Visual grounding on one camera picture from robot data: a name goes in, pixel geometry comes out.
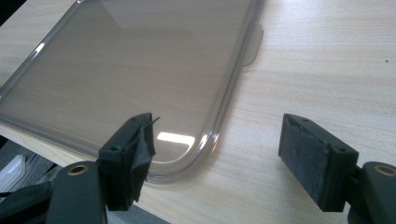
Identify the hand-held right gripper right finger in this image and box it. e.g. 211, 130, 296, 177
277, 113, 360, 213

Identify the clear plastic container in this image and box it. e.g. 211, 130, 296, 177
0, 154, 41, 194

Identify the clear plastic lid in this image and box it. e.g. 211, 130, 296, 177
0, 0, 265, 185

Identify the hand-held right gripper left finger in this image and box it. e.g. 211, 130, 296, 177
98, 112, 161, 212

